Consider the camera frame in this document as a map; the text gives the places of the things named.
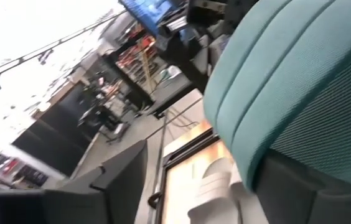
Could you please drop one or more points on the storage rack with items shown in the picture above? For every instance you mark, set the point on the storage rack with items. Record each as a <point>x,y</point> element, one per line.
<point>132,62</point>

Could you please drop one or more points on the green rubber slide sandal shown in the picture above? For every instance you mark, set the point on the green rubber slide sandal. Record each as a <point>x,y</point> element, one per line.
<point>272,77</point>

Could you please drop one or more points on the black clamp bracket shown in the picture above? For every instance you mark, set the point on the black clamp bracket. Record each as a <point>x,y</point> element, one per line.
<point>153,200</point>

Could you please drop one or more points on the black wall panel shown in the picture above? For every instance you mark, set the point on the black wall panel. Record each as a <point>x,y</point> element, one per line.
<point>57,140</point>

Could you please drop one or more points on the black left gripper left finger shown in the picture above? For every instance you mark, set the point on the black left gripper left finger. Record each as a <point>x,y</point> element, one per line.
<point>113,193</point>

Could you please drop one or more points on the blue lit screen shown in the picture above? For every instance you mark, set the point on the blue lit screen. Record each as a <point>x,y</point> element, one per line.
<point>150,12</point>

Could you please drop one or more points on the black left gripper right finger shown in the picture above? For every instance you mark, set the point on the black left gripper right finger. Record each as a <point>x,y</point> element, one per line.
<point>303,202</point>

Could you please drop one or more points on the black aluminium table frame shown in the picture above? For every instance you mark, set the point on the black aluminium table frame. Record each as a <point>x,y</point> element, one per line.
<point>162,180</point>

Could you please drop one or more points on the background workstation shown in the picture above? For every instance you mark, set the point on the background workstation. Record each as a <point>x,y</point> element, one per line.
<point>107,115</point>

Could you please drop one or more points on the grey rubber slide sandal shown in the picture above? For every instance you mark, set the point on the grey rubber slide sandal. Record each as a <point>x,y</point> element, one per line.
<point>213,186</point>

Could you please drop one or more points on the grey desk top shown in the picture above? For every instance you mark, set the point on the grey desk top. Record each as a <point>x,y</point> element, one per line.
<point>175,90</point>

